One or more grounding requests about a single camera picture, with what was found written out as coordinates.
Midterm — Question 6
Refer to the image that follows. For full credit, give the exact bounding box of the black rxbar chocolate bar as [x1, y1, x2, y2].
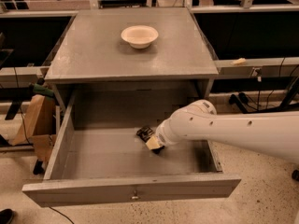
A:
[136, 126, 164, 154]

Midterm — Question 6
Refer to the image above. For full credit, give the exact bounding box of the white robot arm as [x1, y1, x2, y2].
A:
[145, 100, 299, 163]

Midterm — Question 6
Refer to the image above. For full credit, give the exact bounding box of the small metal drawer knob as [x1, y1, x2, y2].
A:
[131, 190, 140, 201]

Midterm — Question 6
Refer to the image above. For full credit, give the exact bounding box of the open grey top drawer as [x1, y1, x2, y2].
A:
[22, 89, 241, 207]

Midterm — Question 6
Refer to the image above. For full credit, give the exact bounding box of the grey wooden cabinet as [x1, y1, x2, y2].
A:
[44, 7, 220, 110]

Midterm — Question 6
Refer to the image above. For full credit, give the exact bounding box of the white ceramic bowl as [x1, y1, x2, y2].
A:
[121, 25, 159, 49]

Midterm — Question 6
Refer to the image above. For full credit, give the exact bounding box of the brown cardboard box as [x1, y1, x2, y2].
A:
[11, 95, 57, 162]

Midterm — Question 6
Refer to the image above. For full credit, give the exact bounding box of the small yellow sponge piece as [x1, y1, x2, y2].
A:
[232, 58, 246, 65]

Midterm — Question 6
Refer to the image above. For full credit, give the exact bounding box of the black metal stand base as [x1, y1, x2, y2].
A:
[229, 77, 299, 114]

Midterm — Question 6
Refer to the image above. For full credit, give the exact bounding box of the green handled tool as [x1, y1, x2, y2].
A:
[29, 77, 54, 98]

